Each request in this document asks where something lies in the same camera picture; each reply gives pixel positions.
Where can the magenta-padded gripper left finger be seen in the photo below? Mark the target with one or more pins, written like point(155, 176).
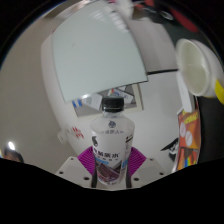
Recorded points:
point(73, 171)

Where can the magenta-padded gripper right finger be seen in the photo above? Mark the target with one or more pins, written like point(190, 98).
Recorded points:
point(148, 171)

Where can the clear black-capped water bottle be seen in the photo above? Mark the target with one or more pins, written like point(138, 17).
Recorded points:
point(112, 146)

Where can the black bag with white print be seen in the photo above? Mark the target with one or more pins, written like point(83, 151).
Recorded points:
point(171, 150)

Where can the colourful printed magazine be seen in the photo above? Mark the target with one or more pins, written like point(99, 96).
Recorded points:
point(189, 140)

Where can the grey notice board with papers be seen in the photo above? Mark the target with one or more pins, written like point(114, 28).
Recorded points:
point(131, 98)

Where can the large white whiteboard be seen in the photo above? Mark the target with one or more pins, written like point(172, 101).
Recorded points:
point(100, 50)

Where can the white wall switch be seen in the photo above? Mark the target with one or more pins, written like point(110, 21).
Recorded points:
point(62, 137)

